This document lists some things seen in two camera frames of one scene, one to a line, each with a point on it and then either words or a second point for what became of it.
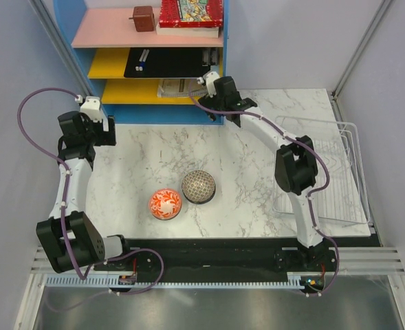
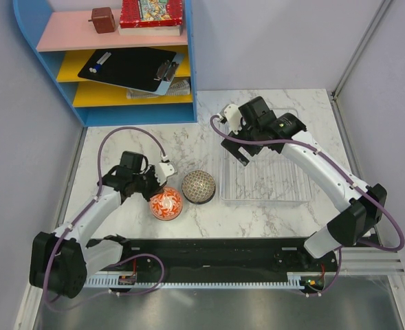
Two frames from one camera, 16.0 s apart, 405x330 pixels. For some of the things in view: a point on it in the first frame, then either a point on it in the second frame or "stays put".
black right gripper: (207, 100) to (233, 147)
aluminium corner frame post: (384, 5) stays put
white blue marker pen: (142, 60) to (100, 62)
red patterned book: (191, 13) to (150, 13)
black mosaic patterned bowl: (199, 187) stays put
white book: (203, 32) to (152, 31)
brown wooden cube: (144, 18) to (103, 20)
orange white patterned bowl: (165, 204) stays put
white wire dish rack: (341, 192) to (270, 179)
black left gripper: (106, 138) to (157, 188)
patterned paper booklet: (183, 88) to (178, 87)
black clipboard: (167, 62) to (145, 69)
